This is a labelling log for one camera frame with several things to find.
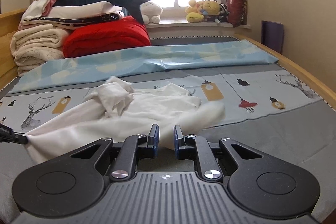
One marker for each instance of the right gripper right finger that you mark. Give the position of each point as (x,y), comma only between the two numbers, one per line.
(257,182)

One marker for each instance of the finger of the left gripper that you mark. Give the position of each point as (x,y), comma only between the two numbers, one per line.
(7,135)

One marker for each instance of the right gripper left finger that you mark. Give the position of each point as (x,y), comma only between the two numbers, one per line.
(75,181)

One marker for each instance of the wooden bed frame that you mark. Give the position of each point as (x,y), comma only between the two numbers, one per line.
(10,20)

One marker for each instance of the grey mattress cover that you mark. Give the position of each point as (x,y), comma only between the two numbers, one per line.
(304,136)

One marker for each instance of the white plush toy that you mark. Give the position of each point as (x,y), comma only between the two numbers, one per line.
(151,13)

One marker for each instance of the white pink folded clothes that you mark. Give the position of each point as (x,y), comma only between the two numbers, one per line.
(37,9)

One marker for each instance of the yellow plush toy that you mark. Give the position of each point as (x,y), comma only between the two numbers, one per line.
(206,11)

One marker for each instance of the cream folded blanket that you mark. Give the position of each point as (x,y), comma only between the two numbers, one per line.
(35,46)

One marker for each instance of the white folded pillow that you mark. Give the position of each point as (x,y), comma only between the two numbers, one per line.
(83,11)

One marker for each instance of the dark red cushion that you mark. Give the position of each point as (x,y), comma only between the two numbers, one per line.
(237,11)

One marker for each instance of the light blue folded sheet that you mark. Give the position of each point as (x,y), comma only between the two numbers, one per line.
(139,61)

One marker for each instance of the red folded blanket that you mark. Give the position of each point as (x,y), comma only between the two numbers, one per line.
(107,36)

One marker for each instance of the dark folded cloth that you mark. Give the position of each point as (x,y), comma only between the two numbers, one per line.
(71,24)

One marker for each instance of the deer print bed sheet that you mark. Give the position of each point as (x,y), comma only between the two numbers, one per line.
(245,96)

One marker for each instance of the white small garment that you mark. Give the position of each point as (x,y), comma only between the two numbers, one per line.
(117,110)

